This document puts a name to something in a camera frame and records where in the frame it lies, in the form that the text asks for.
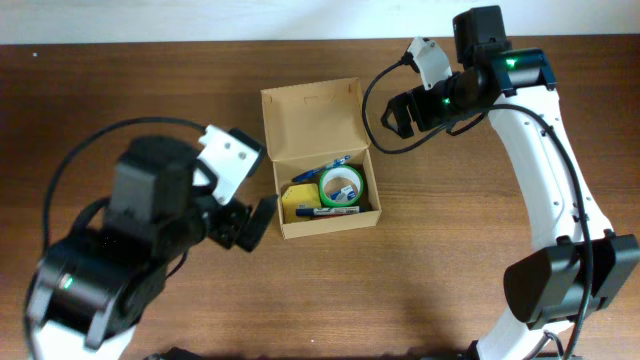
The white blue staples box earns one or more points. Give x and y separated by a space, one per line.
344 195

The green tape roll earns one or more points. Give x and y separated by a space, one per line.
335 179

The blue white board marker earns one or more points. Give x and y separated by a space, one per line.
331 211

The brown cardboard box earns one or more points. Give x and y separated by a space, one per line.
308 126

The blue ballpoint pen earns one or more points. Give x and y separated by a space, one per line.
313 172

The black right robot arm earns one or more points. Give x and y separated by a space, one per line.
579 263

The yellow spiral notepad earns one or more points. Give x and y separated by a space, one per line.
298 197

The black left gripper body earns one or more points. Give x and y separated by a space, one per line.
232 226

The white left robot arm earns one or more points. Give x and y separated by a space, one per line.
91 288

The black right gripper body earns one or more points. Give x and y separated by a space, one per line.
410 110

